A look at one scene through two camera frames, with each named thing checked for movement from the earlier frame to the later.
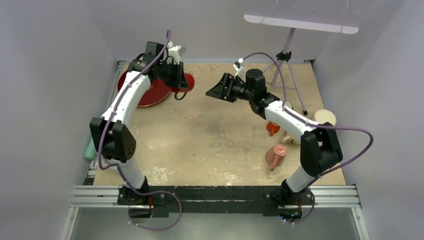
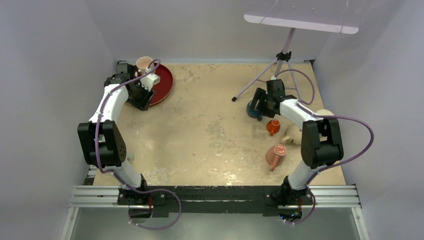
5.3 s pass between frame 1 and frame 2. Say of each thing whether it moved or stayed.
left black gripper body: moved
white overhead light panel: stayed
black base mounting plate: stayed
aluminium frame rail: stayed
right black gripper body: moved
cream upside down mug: stayed
